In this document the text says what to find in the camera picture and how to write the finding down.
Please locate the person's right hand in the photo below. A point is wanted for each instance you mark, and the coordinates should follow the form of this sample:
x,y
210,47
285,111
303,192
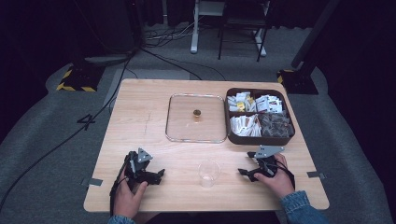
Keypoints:
x,y
278,182

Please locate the grey tape piece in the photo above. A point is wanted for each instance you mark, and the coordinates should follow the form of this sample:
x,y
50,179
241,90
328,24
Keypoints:
x,y
95,182
315,174

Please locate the black metal chair frame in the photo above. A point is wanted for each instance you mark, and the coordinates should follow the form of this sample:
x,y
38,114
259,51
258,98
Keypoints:
x,y
243,25

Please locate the black yellow striped stand base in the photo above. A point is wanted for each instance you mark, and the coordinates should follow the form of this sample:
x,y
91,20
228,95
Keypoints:
x,y
297,81
79,79

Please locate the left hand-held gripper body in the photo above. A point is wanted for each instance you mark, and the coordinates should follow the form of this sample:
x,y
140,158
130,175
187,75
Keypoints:
x,y
140,169

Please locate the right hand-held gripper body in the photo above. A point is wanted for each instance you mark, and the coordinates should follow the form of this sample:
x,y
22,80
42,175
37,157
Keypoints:
x,y
266,163

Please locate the square glass lid gold knob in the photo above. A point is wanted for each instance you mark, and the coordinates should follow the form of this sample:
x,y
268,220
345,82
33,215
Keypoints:
x,y
196,119

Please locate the clear plastic cup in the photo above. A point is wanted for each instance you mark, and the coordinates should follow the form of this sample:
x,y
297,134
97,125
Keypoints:
x,y
209,174

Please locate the white desk leg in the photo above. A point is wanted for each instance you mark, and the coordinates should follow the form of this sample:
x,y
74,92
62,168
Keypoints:
x,y
261,42
195,31

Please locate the pile of white yellow packets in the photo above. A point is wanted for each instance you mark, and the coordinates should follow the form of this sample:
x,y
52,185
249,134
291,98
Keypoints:
x,y
240,102

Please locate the person's left hand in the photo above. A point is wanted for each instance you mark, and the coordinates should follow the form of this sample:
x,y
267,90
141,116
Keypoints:
x,y
126,199

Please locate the brown compartment box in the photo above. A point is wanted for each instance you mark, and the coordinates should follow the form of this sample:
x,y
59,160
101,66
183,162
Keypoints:
x,y
260,140

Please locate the pile of white red packets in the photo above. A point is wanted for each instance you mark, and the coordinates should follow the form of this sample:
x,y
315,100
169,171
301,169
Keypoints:
x,y
269,103

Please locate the pile of dark tea bags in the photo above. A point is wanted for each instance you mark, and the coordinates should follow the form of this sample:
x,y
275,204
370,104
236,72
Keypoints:
x,y
275,125

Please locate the pile of white stick packets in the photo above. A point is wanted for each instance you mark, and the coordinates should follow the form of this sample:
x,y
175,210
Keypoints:
x,y
246,126

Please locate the grey slanted stand pole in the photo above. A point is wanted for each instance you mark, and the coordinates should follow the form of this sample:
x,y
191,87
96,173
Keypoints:
x,y
314,34

